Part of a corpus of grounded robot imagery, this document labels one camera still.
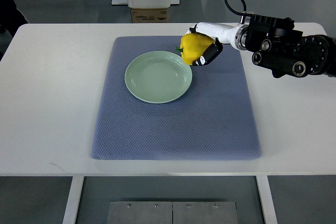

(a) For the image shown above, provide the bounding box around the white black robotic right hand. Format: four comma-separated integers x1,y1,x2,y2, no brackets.
186,22,247,66

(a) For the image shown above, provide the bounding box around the yellow bell pepper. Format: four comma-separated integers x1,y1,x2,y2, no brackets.
175,33,215,65

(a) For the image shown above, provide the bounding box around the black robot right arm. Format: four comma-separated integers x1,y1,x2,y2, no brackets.
239,13,335,78

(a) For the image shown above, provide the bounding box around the light green plate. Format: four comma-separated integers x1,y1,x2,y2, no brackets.
124,51,193,104

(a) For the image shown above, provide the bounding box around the blue grey textured mat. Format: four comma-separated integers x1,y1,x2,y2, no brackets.
91,36,261,161

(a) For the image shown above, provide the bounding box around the cardboard box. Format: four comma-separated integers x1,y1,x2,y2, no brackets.
130,8,169,23

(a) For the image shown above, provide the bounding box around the white base crossbar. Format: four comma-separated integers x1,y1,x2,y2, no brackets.
111,0,180,6

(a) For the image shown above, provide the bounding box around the right white table leg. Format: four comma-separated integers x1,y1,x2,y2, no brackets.
256,175,278,224

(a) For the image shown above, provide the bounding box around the white table leg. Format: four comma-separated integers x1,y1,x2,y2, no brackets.
256,175,278,224
62,176,84,224

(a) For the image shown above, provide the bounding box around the person in dark clothes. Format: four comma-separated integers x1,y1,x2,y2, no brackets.
0,0,29,59

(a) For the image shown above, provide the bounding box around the left white table leg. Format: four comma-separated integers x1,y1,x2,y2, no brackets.
62,176,84,224

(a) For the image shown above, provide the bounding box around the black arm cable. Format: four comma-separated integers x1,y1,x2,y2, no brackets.
224,0,254,17

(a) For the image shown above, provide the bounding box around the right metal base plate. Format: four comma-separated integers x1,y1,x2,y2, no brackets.
172,201,238,223

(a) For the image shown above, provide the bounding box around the metal base plate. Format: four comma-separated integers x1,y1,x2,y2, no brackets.
107,201,173,223
172,201,238,223

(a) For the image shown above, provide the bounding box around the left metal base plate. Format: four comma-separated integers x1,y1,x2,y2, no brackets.
107,201,173,223

